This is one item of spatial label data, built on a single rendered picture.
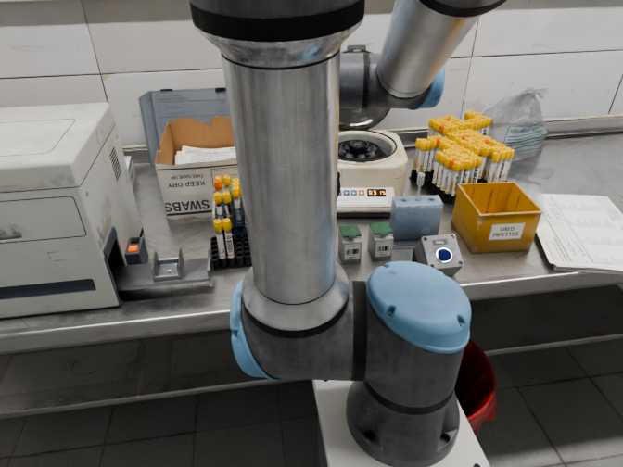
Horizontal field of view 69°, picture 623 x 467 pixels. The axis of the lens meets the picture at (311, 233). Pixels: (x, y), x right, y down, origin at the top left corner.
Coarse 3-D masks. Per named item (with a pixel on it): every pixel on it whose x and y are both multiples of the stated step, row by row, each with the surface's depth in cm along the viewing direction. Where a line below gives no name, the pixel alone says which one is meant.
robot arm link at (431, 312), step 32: (384, 288) 49; (416, 288) 50; (448, 288) 51; (384, 320) 47; (416, 320) 46; (448, 320) 46; (384, 352) 48; (416, 352) 47; (448, 352) 47; (384, 384) 52; (416, 384) 50; (448, 384) 52
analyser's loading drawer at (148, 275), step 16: (208, 256) 87; (112, 272) 86; (128, 272) 86; (144, 272) 86; (160, 272) 86; (176, 272) 86; (192, 272) 86; (208, 272) 84; (128, 288) 83; (144, 288) 84
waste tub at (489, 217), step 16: (464, 192) 99; (480, 192) 103; (496, 192) 104; (512, 192) 103; (464, 208) 99; (480, 208) 106; (496, 208) 106; (512, 208) 104; (528, 208) 97; (464, 224) 99; (480, 224) 93; (496, 224) 93; (512, 224) 93; (528, 224) 94; (464, 240) 100; (480, 240) 95; (496, 240) 95; (512, 240) 96; (528, 240) 96
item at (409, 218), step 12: (396, 204) 95; (408, 204) 95; (420, 204) 95; (432, 204) 95; (396, 216) 96; (408, 216) 96; (420, 216) 96; (432, 216) 96; (396, 228) 98; (408, 228) 98; (420, 228) 98; (432, 228) 98; (396, 240) 99; (408, 240) 100
